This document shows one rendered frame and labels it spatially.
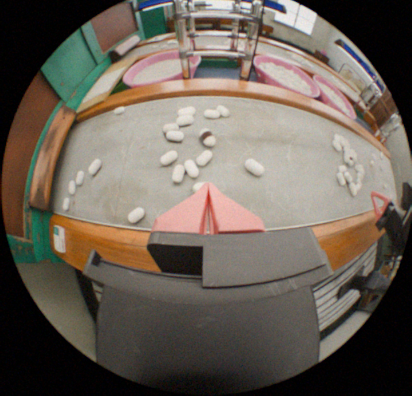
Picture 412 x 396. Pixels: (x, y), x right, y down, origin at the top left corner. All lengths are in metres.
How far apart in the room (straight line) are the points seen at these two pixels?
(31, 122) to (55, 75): 0.16
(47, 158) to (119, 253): 0.32
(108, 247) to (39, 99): 0.48
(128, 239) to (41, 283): 1.25
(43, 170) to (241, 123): 0.50
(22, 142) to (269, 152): 0.62
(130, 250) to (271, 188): 0.26
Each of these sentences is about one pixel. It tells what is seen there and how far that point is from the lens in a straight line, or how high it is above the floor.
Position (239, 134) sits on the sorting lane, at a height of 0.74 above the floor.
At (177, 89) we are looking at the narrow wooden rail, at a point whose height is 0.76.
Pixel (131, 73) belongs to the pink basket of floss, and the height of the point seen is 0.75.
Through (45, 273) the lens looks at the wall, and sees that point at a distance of 1.42.
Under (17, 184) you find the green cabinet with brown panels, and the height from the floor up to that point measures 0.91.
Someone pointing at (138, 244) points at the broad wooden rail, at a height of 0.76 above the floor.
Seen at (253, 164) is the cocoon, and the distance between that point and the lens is 0.25.
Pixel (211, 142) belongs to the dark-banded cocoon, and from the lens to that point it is 0.26.
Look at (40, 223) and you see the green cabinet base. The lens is 0.49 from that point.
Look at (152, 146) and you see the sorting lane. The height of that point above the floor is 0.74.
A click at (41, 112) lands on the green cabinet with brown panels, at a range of 0.53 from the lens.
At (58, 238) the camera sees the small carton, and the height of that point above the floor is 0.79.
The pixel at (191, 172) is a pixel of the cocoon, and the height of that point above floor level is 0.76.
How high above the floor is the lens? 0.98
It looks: 76 degrees down
